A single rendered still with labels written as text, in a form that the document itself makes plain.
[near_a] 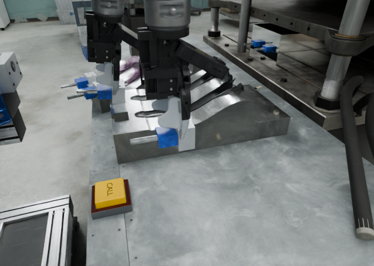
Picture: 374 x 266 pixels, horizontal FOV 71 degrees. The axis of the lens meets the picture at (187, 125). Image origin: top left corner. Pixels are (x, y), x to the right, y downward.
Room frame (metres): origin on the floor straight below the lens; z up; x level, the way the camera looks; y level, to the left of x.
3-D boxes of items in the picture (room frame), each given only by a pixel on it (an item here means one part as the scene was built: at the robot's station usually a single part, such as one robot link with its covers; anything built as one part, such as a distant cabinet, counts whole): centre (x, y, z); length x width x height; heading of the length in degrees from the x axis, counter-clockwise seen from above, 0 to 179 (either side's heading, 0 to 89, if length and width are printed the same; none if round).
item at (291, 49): (1.47, -0.64, 0.87); 0.50 x 0.27 x 0.17; 106
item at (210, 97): (0.73, -0.01, 0.92); 0.35 x 0.16 x 0.09; 106
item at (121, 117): (0.61, 0.18, 0.87); 0.05 x 0.05 x 0.04; 16
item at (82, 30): (4.19, 1.34, 0.32); 0.60 x 0.40 x 0.22; 116
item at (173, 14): (0.46, 0.03, 1.17); 0.08 x 0.08 x 0.05
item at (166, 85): (0.46, 0.04, 1.09); 0.09 x 0.08 x 0.12; 106
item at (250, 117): (0.72, -0.03, 0.87); 0.50 x 0.26 x 0.14; 106
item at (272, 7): (1.52, -0.71, 0.96); 1.29 x 0.83 x 0.18; 16
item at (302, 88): (1.54, -0.71, 0.76); 1.30 x 0.84 x 0.07; 16
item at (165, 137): (0.46, 0.05, 0.93); 0.13 x 0.05 x 0.05; 106
